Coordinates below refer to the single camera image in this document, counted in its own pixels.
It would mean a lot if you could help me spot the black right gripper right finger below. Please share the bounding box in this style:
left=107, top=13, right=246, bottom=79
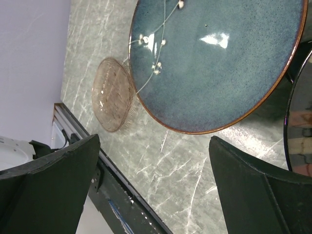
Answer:
left=209, top=136, right=312, bottom=234

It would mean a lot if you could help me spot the pink glass dish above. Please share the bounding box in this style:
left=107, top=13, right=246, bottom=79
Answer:
left=91, top=57, right=134, bottom=133

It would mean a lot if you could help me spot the dark blue brown-rimmed plate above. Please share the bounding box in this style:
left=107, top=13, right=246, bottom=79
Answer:
left=129, top=0, right=309, bottom=135

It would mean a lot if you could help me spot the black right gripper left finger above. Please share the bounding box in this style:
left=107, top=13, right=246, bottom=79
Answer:
left=0, top=134, right=100, bottom=234

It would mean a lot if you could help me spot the black plate with colored squares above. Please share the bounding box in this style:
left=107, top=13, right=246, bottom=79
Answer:
left=284, top=49, right=312, bottom=177

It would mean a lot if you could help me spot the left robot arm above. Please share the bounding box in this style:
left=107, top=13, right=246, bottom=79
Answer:
left=0, top=136, right=55, bottom=171

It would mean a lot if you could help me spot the aluminium frame rail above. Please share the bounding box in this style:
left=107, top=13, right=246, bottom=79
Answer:
left=51, top=103, right=89, bottom=149

